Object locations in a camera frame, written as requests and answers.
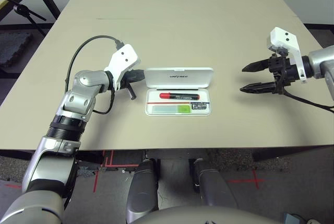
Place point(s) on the white plastic pencil case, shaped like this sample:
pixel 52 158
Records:
pixel 203 77

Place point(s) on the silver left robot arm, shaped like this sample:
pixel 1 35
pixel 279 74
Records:
pixel 83 80

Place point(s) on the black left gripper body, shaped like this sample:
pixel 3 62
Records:
pixel 128 79

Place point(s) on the grey robot right leg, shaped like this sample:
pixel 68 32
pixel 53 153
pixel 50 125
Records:
pixel 211 187

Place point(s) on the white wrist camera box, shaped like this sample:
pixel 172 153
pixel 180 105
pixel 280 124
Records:
pixel 283 38
pixel 125 57

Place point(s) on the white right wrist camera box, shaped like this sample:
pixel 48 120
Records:
pixel 283 38

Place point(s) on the black tripod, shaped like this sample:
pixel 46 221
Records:
pixel 22 10

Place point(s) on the dark speckled carpet tile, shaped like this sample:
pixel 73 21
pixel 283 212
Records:
pixel 235 159

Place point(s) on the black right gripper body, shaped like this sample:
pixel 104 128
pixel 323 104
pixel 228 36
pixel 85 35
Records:
pixel 283 70

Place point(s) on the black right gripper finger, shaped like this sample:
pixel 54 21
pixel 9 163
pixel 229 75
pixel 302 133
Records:
pixel 258 88
pixel 258 66

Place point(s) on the grey blue box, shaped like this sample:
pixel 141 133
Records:
pixel 293 218

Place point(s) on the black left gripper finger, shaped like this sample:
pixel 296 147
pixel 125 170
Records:
pixel 138 74
pixel 131 92

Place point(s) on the black marker with red cap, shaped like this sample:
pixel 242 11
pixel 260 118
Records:
pixel 182 96

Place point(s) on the translucent highlighter with green cap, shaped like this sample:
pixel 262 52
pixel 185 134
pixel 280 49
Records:
pixel 184 109

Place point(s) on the dark foam mat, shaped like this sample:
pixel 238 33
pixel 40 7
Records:
pixel 13 49

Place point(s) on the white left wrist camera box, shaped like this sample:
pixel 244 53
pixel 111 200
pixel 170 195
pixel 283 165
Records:
pixel 125 57

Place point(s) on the grey robot leg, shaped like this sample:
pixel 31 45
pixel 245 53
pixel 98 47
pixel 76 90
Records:
pixel 142 190
pixel 211 187

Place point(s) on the beige robot torso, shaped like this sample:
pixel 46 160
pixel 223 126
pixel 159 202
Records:
pixel 208 217

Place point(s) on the grey robot left leg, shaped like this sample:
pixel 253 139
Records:
pixel 142 190

